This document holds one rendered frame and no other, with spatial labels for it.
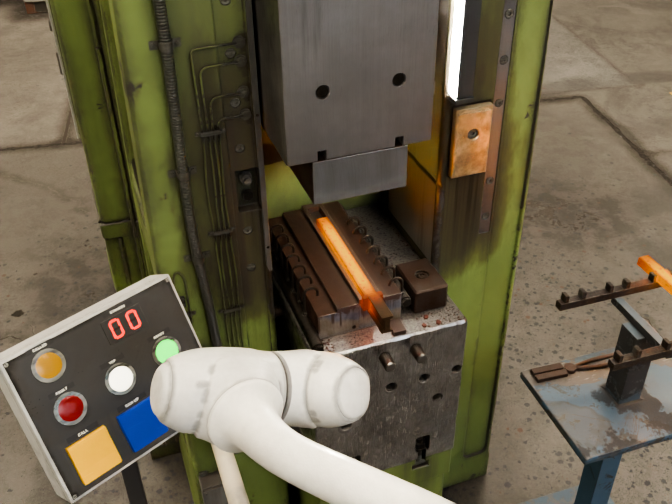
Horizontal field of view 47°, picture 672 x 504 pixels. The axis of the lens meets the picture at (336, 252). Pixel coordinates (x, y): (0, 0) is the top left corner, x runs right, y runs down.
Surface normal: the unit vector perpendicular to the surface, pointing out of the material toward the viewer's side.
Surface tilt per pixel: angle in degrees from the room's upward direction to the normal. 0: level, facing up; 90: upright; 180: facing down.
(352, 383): 53
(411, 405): 90
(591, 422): 0
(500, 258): 90
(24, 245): 0
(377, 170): 90
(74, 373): 60
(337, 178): 90
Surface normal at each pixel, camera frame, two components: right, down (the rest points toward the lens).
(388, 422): 0.34, 0.55
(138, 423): 0.61, -0.06
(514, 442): -0.01, -0.81
